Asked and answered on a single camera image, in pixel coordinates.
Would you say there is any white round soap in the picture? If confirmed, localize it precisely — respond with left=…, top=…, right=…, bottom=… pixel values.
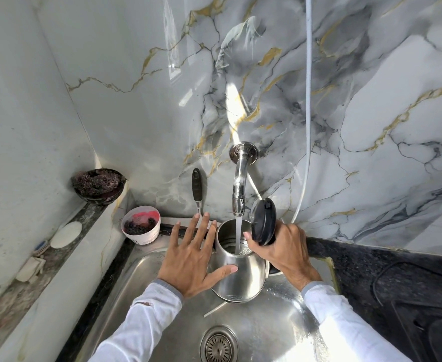
left=49, top=221, right=83, bottom=249

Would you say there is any person's left hand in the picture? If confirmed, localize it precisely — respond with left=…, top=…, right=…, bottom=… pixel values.
left=157, top=212, right=239, bottom=299

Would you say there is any person's right forearm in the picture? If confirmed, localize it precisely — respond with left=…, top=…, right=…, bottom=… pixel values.
left=301, top=281, right=414, bottom=362

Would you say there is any person's left forearm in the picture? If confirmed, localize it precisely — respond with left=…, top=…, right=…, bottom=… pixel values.
left=88, top=279, right=184, bottom=362

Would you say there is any stainless steel sink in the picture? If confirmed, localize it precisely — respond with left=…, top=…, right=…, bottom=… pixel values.
left=75, top=222, right=340, bottom=362

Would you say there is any steel wool scrubber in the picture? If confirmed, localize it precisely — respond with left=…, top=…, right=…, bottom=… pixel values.
left=73, top=170, right=123, bottom=197

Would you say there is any dark scrubber in cup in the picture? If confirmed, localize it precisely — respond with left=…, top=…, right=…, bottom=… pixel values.
left=124, top=218, right=157, bottom=236

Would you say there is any person's right hand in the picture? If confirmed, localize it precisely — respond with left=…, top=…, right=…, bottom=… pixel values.
left=243, top=220, right=322, bottom=292

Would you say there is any thin white stick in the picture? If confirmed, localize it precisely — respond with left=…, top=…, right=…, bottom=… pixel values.
left=203, top=301, right=228, bottom=319

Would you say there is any white hose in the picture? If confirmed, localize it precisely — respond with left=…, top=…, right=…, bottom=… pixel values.
left=290, top=0, right=313, bottom=225

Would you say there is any chrome wall faucet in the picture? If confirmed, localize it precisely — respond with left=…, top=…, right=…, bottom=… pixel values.
left=229, top=142, right=259, bottom=217

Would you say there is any black gas stove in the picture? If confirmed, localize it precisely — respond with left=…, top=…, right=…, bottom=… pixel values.
left=372, top=260, right=442, bottom=362

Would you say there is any white plastic cup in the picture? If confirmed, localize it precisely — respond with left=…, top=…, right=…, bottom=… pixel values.
left=121, top=206, right=161, bottom=246

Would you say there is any dark round bowl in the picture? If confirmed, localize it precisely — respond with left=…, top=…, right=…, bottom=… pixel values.
left=71, top=168, right=127, bottom=206

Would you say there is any black handled kitchen utensil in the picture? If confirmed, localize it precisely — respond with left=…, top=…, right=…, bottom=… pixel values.
left=191, top=168, right=204, bottom=217

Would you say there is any round sink drain strainer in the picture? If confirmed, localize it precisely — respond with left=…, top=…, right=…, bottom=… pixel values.
left=200, top=326, right=240, bottom=362

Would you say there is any white plastic holder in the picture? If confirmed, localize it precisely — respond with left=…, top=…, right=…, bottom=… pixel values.
left=15, top=256, right=46, bottom=283

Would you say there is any steel electric kettle black lid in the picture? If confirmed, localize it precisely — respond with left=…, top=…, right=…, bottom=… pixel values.
left=210, top=197, right=282, bottom=304

